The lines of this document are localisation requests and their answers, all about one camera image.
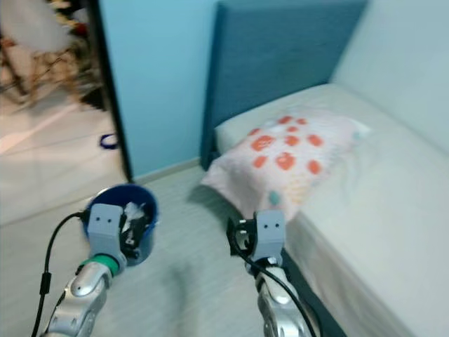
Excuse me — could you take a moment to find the pink pillow orange print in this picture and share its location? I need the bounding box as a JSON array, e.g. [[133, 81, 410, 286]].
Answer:
[[200, 112, 373, 222]]

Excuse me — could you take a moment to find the blue waste bin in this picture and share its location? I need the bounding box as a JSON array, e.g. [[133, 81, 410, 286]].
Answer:
[[86, 184, 159, 266]]

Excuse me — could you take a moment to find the white crumpled trash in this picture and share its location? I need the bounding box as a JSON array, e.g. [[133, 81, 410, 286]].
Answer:
[[123, 204, 149, 250]]

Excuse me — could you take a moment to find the cream sheeted bed mattress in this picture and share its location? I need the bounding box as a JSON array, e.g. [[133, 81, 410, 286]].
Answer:
[[214, 83, 449, 337]]

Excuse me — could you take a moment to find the teal padded headboard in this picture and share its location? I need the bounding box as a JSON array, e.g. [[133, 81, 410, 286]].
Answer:
[[200, 0, 369, 171]]

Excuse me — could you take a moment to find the wooden chair white cloth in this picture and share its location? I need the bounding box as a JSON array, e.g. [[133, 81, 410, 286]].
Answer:
[[0, 0, 92, 106]]

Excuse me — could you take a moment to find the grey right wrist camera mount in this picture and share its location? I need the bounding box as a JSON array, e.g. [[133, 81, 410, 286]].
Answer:
[[253, 209, 286, 262]]

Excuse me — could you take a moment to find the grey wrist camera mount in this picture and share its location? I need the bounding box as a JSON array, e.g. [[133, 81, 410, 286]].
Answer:
[[253, 209, 286, 262], [87, 205, 127, 257]]

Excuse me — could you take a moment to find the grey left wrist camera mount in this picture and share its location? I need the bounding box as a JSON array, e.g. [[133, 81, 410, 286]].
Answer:
[[87, 205, 127, 257]]

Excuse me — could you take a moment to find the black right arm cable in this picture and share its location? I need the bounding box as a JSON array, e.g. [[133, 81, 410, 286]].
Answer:
[[228, 225, 323, 337]]

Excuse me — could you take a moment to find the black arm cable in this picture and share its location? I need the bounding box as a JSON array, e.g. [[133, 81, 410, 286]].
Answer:
[[30, 212, 91, 337], [228, 225, 323, 337]]

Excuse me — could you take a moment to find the dark teal bed frame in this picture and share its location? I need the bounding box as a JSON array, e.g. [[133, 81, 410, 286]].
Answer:
[[281, 249, 332, 337]]

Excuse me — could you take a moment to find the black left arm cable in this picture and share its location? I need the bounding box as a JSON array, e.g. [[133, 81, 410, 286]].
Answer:
[[30, 212, 91, 337]]

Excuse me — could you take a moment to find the small blue ring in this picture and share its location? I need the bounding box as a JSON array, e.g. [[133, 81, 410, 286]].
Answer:
[[100, 133, 120, 150]]

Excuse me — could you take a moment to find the dark door frame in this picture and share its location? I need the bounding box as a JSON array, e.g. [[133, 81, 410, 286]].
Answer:
[[86, 0, 134, 182]]

